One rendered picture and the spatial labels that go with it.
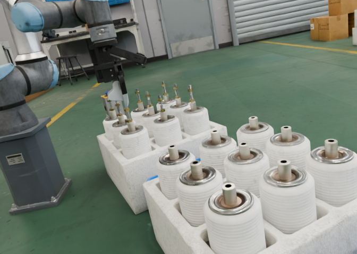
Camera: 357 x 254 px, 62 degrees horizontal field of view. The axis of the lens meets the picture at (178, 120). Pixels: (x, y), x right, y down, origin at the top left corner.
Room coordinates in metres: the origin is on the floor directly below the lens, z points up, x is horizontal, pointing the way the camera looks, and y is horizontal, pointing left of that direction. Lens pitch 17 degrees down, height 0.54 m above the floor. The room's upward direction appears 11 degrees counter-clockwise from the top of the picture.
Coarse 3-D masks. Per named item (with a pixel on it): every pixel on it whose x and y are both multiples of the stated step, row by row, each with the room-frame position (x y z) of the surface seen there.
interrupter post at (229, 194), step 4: (224, 184) 0.44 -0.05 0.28; (228, 184) 0.43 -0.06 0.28; (232, 184) 0.43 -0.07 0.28; (224, 188) 0.42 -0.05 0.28; (228, 188) 0.42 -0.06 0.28; (232, 188) 0.42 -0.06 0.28; (224, 192) 0.42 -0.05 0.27; (228, 192) 0.42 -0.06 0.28; (232, 192) 0.42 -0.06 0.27; (224, 196) 0.42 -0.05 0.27; (228, 196) 0.42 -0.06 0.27; (232, 196) 0.42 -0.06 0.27; (236, 196) 0.43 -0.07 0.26; (224, 200) 0.43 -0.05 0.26; (228, 200) 0.42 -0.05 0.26; (232, 200) 0.42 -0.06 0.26; (236, 200) 0.42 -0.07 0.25; (228, 204) 0.42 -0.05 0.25; (232, 204) 0.42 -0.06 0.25
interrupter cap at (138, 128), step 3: (135, 126) 0.95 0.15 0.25; (138, 126) 0.95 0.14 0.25; (141, 126) 0.94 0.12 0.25; (123, 129) 0.95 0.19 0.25; (126, 129) 0.95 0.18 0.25; (135, 129) 0.94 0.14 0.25; (138, 129) 0.92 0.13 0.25; (141, 129) 0.91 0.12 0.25; (123, 132) 0.92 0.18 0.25; (126, 132) 0.91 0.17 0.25; (129, 132) 0.91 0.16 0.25; (132, 132) 0.90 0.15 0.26; (135, 132) 0.90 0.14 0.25
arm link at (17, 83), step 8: (8, 64) 1.08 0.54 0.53; (0, 72) 1.04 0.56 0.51; (8, 72) 1.06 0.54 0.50; (16, 72) 1.10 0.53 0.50; (24, 72) 1.11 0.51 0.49; (0, 80) 1.04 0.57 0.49; (8, 80) 1.05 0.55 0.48; (16, 80) 1.08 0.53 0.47; (24, 80) 1.10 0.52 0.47; (0, 88) 1.03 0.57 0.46; (8, 88) 1.05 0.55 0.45; (16, 88) 1.07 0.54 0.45; (24, 88) 1.09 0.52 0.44; (0, 96) 1.03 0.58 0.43; (8, 96) 1.04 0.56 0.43; (16, 96) 1.06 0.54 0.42; (24, 96) 1.13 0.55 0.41; (0, 104) 1.03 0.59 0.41; (8, 104) 1.04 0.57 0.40
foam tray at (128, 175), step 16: (224, 128) 0.98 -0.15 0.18; (112, 144) 1.05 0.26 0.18; (176, 144) 0.91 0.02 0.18; (192, 144) 0.93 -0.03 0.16; (112, 160) 0.97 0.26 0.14; (128, 160) 0.86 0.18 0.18; (144, 160) 0.86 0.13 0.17; (112, 176) 1.07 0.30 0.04; (128, 176) 0.83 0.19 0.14; (144, 176) 0.85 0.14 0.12; (128, 192) 0.85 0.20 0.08; (144, 208) 0.84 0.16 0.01
